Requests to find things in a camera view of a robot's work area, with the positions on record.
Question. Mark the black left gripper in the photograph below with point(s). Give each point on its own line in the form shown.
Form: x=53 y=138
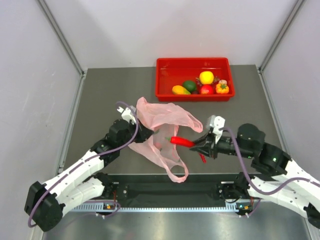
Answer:
x=144 y=134

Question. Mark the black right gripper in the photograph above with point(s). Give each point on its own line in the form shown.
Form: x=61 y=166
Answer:
x=210 y=150

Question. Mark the pink plastic bag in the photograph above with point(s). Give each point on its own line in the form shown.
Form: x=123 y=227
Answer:
x=164 y=120

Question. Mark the red chili pepper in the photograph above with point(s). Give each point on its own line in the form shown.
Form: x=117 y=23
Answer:
x=178 y=141

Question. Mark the fruit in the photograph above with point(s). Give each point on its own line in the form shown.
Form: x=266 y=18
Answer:
x=206 y=74

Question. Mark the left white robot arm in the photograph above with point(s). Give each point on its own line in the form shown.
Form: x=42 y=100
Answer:
x=47 y=203

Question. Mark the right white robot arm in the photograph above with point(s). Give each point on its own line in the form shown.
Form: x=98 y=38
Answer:
x=268 y=172

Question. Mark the yellow mango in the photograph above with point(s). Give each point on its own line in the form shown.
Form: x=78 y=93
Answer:
x=180 y=90

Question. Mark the red apple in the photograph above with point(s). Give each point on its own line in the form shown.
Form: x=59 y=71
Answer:
x=206 y=89

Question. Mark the orange bell pepper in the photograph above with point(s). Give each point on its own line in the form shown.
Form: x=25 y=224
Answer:
x=222 y=88

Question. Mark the green avocado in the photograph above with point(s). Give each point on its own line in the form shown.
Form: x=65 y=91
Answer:
x=190 y=85

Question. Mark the red plastic tray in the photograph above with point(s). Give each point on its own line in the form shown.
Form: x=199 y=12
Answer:
x=171 y=72

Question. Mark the purple grape bunch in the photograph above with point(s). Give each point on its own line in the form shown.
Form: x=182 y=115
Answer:
x=217 y=78

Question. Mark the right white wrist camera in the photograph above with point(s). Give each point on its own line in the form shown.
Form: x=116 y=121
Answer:
x=216 y=124

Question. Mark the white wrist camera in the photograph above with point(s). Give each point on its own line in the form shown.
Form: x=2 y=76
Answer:
x=216 y=124
x=127 y=114

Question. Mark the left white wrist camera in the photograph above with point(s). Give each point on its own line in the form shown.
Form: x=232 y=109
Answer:
x=127 y=114

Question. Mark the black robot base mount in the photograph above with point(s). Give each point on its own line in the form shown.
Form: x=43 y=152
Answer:
x=158 y=190

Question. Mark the grey slotted cable duct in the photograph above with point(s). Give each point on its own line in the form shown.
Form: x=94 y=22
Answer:
x=93 y=207

